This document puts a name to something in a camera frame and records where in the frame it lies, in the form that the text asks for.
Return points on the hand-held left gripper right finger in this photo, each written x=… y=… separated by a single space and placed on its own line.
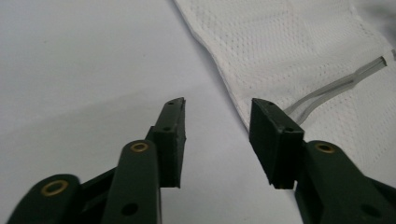
x=274 y=146

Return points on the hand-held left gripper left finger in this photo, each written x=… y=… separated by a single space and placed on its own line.
x=169 y=149

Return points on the white mesh garment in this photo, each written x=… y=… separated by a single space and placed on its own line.
x=299 y=46

